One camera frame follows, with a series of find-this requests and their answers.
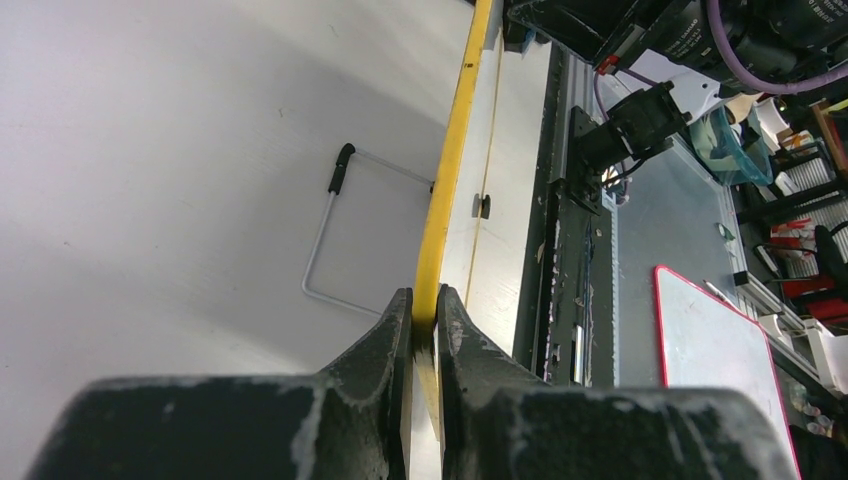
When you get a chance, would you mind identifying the pink framed whiteboard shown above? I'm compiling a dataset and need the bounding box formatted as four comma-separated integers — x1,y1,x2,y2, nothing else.
654,265,801,479

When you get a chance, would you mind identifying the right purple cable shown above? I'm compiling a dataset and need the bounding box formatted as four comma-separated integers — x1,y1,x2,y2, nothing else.
592,0,848,200

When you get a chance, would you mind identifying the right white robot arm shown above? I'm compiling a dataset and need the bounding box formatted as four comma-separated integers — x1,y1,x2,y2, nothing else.
505,1,847,212

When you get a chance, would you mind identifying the wire whiteboard stand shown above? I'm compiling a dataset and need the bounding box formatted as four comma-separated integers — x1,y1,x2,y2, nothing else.
301,143,435,319

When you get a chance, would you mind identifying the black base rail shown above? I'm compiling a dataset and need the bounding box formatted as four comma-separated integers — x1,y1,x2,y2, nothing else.
512,46,618,388

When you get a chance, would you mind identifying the yellow framed whiteboard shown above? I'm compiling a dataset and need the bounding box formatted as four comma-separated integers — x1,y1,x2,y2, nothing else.
410,1,550,479

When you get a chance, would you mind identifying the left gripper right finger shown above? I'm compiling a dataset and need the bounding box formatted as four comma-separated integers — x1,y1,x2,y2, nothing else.
436,285,798,479

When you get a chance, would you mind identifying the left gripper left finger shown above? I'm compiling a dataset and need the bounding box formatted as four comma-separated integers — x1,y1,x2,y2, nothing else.
28,289,412,479

